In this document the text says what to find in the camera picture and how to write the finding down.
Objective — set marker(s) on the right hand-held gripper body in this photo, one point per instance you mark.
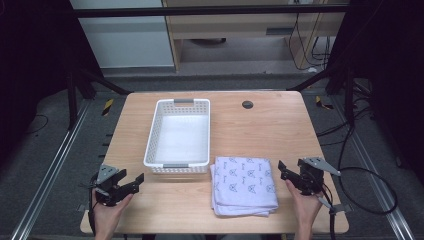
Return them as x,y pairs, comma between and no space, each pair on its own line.
313,178

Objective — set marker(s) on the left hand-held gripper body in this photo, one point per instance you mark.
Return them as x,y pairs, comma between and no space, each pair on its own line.
107,186

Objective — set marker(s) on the lilac patterned cloth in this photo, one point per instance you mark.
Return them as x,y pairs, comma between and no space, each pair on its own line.
243,188

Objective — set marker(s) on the white perforated plastic basket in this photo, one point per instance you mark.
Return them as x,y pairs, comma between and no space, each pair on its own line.
181,140

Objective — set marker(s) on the person's left hand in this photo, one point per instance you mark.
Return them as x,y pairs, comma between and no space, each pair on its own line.
106,215

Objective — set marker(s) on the person's right hand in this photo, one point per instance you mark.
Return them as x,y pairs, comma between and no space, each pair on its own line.
305,208

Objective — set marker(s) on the yellow black striped tape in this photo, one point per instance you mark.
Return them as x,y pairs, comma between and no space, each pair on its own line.
321,103
107,106

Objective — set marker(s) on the black metal stand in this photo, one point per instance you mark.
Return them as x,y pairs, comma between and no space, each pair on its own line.
349,100
71,100

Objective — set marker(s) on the white plug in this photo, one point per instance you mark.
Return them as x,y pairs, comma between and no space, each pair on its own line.
312,69

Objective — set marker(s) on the black curtain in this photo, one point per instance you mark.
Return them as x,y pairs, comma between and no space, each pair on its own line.
30,66
393,66

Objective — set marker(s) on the white cabinet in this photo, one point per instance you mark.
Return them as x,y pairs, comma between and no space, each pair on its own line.
126,40

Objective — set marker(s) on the light wooden desk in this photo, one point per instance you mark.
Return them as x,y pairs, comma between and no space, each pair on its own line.
240,23

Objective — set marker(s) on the grey metal table bracket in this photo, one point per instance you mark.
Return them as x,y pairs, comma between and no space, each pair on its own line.
342,208
82,207

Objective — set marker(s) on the silver floor rail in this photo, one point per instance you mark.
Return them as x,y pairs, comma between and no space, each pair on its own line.
50,173
376,180

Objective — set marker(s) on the black horizontal frame bar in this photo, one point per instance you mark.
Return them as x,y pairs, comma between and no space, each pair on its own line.
200,11

